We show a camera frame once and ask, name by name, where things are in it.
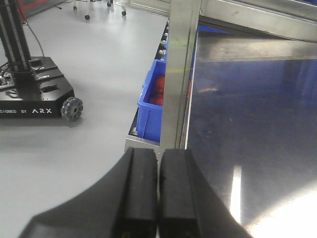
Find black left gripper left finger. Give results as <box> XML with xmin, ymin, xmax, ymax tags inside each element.
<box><xmin>20</xmin><ymin>148</ymin><xmax>157</xmax><ymax>238</ymax></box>

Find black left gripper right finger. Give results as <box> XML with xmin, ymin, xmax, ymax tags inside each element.
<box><xmin>158</xmin><ymin>149</ymin><xmax>250</xmax><ymax>238</ymax></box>

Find black ARX mobile robot base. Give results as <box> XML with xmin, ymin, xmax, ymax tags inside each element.
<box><xmin>0</xmin><ymin>0</ymin><xmax>84</xmax><ymax>121</ymax></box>

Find blue plastic bin red contents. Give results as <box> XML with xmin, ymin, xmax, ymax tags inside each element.
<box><xmin>136</xmin><ymin>59</ymin><xmax>166</xmax><ymax>142</ymax></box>

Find red items in bin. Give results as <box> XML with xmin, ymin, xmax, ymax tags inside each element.
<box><xmin>150</xmin><ymin>74</ymin><xmax>165</xmax><ymax>106</ymax></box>

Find rolling chair base with casters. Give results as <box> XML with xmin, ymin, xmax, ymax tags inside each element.
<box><xmin>69</xmin><ymin>0</ymin><xmax>115</xmax><ymax>21</ymax></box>

